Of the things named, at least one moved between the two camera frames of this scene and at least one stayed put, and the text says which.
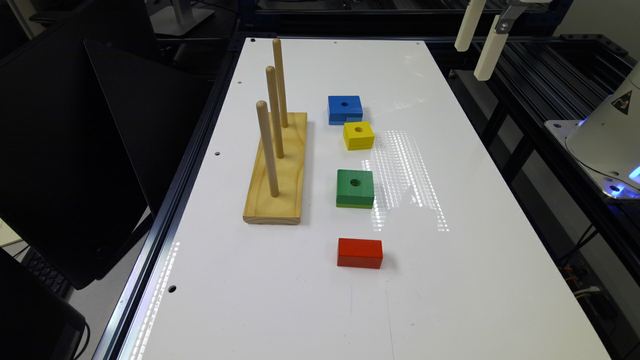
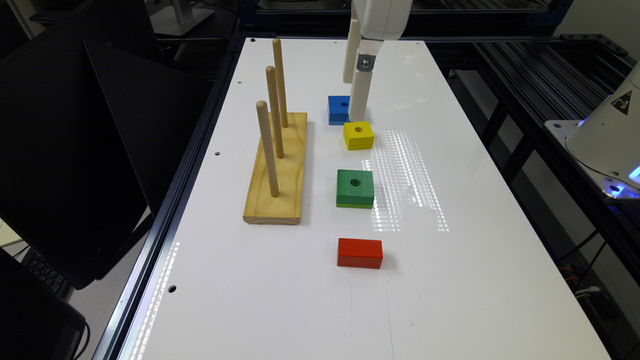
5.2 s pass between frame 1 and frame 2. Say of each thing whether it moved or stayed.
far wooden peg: stayed
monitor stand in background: stayed
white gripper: moved
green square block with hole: stayed
